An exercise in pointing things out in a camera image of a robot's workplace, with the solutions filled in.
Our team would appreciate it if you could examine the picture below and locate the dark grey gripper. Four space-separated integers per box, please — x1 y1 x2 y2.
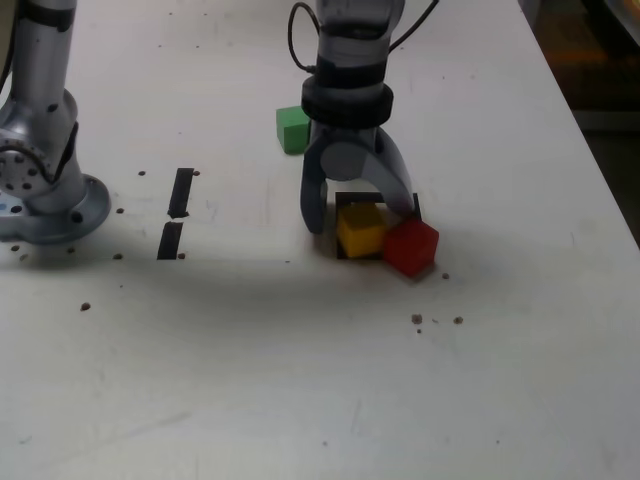
299 123 417 236

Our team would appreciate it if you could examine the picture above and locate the black cable with plug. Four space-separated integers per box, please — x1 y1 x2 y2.
286 1 322 77

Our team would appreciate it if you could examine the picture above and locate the red cube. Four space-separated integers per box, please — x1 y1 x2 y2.
382 218 441 278

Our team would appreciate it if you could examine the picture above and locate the black tape strip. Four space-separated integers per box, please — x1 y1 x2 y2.
156 167 195 261

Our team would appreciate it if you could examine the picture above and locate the green cube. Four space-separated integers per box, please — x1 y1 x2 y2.
275 105 312 155

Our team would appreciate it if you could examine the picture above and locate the yellow cube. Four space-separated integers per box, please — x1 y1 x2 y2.
335 202 388 260

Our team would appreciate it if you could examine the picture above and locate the black tape square outline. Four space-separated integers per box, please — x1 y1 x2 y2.
333 191 422 262

